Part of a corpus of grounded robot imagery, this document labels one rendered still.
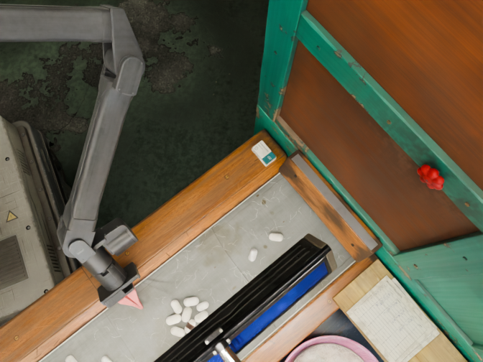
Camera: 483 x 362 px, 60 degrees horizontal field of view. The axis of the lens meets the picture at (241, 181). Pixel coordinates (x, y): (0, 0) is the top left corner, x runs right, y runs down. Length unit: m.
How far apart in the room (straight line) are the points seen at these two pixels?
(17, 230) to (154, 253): 0.58
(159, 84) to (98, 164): 1.25
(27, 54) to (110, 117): 1.54
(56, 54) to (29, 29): 1.51
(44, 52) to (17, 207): 1.01
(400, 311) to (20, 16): 0.98
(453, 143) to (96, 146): 0.62
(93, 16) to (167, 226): 0.53
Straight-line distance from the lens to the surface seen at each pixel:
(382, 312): 1.10
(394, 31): 0.58
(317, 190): 1.01
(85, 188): 0.89
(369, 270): 1.10
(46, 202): 1.63
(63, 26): 0.80
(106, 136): 0.86
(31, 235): 1.50
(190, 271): 1.09
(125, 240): 0.97
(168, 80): 2.09
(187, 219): 1.08
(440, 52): 0.55
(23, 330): 1.17
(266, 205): 1.11
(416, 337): 1.13
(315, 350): 1.12
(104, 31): 0.81
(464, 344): 1.13
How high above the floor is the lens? 1.82
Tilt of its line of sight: 75 degrees down
